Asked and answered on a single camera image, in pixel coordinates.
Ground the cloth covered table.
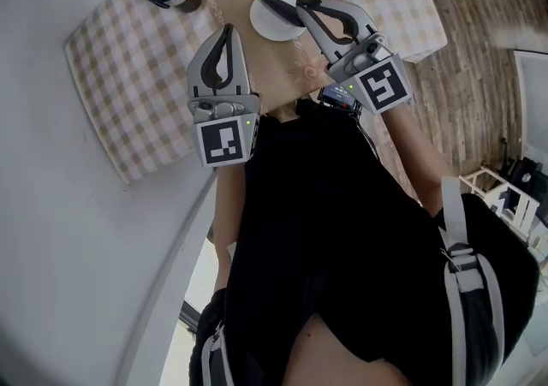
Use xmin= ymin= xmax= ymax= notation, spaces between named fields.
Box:
xmin=63 ymin=0 xmax=449 ymax=186

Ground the person's right forearm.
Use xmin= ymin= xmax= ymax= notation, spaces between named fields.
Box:
xmin=378 ymin=99 xmax=453 ymax=217

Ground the white slatted stool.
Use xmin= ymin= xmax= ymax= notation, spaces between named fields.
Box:
xmin=459 ymin=164 xmax=541 ymax=242

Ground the white round plate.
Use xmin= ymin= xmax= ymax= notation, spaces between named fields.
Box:
xmin=249 ymin=0 xmax=307 ymax=43

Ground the beige checkered flower tablecloth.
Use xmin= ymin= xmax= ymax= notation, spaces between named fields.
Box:
xmin=63 ymin=0 xmax=449 ymax=186

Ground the person's bare leg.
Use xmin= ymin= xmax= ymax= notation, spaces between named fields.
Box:
xmin=287 ymin=313 xmax=419 ymax=386

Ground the purple eggplant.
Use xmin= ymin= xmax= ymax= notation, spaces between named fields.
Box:
xmin=255 ymin=0 xmax=306 ymax=28

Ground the black equipment case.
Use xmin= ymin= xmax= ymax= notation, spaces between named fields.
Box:
xmin=508 ymin=156 xmax=545 ymax=191

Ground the person's black garment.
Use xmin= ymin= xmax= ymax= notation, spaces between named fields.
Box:
xmin=188 ymin=99 xmax=540 ymax=386

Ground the white cabinet door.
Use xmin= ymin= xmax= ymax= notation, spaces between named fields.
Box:
xmin=512 ymin=49 xmax=548 ymax=163

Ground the person's left forearm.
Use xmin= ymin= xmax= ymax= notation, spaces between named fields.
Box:
xmin=213 ymin=159 xmax=247 ymax=291

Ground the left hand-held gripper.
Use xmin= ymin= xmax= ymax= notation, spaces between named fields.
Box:
xmin=187 ymin=23 xmax=262 ymax=169

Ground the grey shoulder strap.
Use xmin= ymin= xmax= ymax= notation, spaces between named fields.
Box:
xmin=200 ymin=320 xmax=229 ymax=386
xmin=439 ymin=176 xmax=506 ymax=386

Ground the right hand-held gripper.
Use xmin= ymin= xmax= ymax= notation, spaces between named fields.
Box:
xmin=295 ymin=0 xmax=414 ymax=117

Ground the small black screen device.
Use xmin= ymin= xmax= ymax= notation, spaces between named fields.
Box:
xmin=317 ymin=83 xmax=364 ymax=115

